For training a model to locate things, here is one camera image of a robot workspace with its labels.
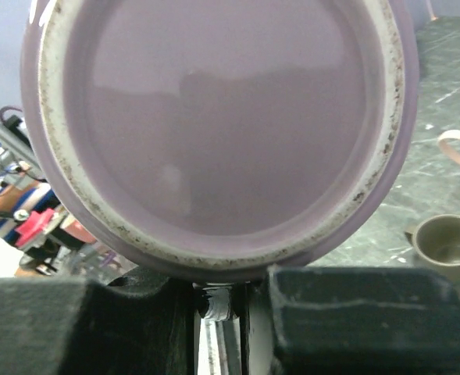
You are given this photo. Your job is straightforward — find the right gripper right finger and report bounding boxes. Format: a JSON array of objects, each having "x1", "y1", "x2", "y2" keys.
[{"x1": 248, "y1": 266, "x2": 460, "y2": 374}]

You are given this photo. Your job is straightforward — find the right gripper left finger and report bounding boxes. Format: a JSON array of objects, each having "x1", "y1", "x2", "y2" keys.
[{"x1": 0, "y1": 267, "x2": 194, "y2": 374}]

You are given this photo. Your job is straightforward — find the purple mug dark handle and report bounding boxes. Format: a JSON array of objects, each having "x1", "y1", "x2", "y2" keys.
[{"x1": 20, "y1": 1, "x2": 419, "y2": 286}]

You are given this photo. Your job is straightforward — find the small olive grey cup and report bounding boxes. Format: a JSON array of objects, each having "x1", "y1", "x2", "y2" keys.
[{"x1": 404, "y1": 214, "x2": 460, "y2": 284}]

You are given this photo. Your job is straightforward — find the aluminium mounting rail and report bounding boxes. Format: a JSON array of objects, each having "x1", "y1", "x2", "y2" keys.
[{"x1": 0, "y1": 105, "x2": 45, "y2": 179}]

